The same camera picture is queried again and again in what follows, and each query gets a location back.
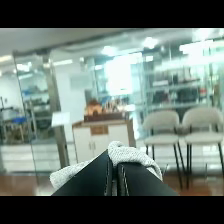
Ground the white cabinet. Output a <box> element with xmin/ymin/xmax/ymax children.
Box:
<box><xmin>72</xmin><ymin>119</ymin><xmax>136</xmax><ymax>164</ymax></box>

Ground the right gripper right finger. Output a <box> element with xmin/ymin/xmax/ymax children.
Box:
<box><xmin>116</xmin><ymin>161</ymin><xmax>180</xmax><ymax>197</ymax></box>

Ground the pale chair with black legs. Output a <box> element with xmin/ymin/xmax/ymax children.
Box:
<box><xmin>181</xmin><ymin>106</ymin><xmax>224</xmax><ymax>190</ymax></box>
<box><xmin>142</xmin><ymin>109</ymin><xmax>186</xmax><ymax>190</ymax></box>

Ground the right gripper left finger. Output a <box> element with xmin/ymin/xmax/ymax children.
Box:
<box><xmin>51</xmin><ymin>149</ymin><xmax>115</xmax><ymax>197</ymax></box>

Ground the pale grey garment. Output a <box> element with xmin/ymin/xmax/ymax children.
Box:
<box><xmin>49</xmin><ymin>140</ymin><xmax>164</xmax><ymax>192</ymax></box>

